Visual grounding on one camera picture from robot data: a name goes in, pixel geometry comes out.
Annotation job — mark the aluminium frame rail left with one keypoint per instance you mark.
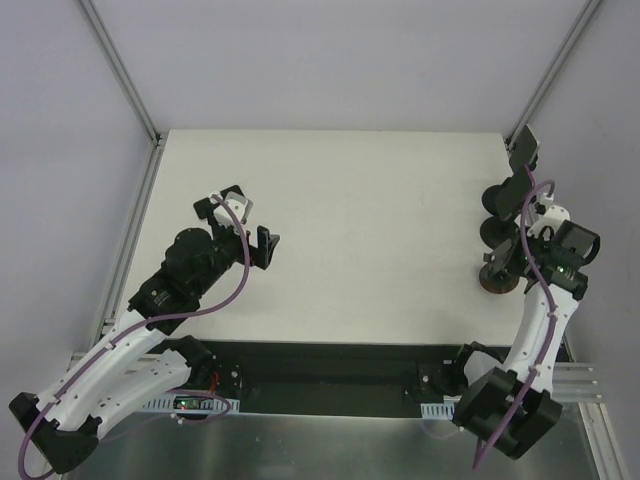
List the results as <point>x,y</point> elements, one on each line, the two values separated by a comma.
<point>111,299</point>

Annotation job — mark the white cable duct right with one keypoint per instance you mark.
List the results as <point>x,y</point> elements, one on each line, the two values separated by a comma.
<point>438,411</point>

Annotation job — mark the aluminium frame post right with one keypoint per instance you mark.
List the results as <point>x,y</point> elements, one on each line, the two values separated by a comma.
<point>575,34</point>

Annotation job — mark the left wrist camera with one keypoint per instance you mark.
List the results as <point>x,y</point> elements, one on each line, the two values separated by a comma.
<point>228,205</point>

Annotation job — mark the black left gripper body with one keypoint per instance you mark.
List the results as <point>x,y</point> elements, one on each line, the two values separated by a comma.
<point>254,244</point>

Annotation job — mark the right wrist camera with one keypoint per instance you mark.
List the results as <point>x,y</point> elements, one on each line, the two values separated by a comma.
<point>547,218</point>

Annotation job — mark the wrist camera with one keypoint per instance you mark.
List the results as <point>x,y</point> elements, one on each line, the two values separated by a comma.
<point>547,218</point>
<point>228,205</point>

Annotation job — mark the dark grey phone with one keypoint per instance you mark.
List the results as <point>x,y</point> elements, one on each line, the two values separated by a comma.
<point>497,282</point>

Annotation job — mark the black phone silver edge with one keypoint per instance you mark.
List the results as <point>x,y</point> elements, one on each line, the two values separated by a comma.
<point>525,150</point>

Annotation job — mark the black phone purple edge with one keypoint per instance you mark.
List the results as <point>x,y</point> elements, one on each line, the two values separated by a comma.
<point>512,195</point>

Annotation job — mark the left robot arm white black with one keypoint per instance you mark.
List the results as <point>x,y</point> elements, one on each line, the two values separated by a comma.
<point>71,418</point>

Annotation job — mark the aluminium frame post left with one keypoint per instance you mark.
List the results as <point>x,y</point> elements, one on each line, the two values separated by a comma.
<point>108,48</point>

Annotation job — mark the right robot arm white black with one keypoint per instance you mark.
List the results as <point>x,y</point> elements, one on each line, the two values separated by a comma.
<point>507,404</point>

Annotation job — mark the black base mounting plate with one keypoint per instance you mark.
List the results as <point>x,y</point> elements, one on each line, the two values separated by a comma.
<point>326,379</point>

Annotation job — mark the white cable duct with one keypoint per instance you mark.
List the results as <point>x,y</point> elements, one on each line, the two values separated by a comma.
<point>438,411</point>
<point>172,403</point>

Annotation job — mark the aluminium frame post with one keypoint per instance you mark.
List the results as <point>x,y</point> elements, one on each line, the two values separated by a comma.
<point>108,48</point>
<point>575,34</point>

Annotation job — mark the black phone stand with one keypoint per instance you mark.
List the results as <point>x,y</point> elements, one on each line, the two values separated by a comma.
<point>489,197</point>
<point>494,231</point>

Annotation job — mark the white cable duct left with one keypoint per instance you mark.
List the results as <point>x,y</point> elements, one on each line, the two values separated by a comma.
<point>172,403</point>

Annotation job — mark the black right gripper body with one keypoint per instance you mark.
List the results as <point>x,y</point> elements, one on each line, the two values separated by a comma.
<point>511,195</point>

